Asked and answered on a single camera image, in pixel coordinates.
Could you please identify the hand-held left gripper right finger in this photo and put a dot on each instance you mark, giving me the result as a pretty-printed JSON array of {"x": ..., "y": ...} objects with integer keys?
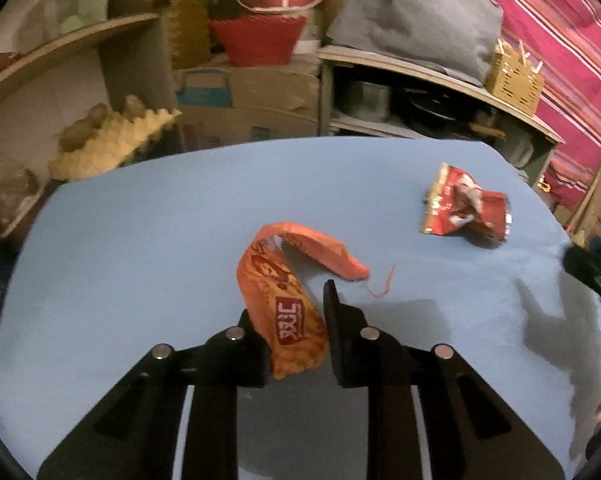
[{"x": 338, "y": 340}]

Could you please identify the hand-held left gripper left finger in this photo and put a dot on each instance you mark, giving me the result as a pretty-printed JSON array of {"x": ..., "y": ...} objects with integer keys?
[{"x": 240, "y": 355}]

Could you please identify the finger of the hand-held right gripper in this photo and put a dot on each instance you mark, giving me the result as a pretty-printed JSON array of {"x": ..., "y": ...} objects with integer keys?
[{"x": 590, "y": 265}]

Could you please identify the orange snack wrapper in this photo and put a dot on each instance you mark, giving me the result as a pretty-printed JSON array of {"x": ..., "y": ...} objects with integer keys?
[{"x": 290, "y": 320}]

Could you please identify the brown cardboard boxes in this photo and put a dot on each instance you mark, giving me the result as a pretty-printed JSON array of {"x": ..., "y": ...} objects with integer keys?
[{"x": 600, "y": 190}]

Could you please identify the red foil snack wrapper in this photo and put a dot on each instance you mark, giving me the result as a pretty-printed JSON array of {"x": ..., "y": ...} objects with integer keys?
[{"x": 450, "y": 200}]

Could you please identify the yellow plastic basket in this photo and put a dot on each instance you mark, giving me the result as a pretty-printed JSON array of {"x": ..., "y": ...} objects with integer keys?
[{"x": 512, "y": 82}]

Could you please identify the pink striped blanket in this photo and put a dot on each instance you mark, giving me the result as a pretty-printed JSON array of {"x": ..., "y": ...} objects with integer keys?
[{"x": 570, "y": 50}]

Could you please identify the black pan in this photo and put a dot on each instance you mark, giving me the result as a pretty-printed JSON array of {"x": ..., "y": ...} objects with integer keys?
[{"x": 425, "y": 107}]

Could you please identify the metal pot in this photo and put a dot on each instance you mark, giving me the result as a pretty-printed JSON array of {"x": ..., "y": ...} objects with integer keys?
[{"x": 365, "y": 100}]

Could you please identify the yellow egg crate foam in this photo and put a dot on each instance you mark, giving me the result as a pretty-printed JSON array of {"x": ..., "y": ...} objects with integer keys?
[{"x": 115, "y": 147}]

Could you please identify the cardboard box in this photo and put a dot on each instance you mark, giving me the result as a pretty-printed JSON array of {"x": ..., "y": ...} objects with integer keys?
[{"x": 260, "y": 100}]

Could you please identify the wooden cabinet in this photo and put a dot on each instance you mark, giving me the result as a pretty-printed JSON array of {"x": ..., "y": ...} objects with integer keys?
[{"x": 430, "y": 67}]

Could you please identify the grey fabric bag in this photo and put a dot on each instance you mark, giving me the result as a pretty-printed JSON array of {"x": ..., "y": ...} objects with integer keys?
[{"x": 420, "y": 20}]

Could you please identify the wooden corner shelf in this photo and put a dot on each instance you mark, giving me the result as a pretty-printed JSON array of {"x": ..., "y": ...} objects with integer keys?
[{"x": 130, "y": 70}]

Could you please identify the red plastic basket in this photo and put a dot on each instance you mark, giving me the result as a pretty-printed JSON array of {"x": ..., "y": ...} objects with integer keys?
[{"x": 258, "y": 40}]

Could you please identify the clear plastic container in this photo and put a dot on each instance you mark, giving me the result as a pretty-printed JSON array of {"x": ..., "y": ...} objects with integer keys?
[{"x": 65, "y": 15}]

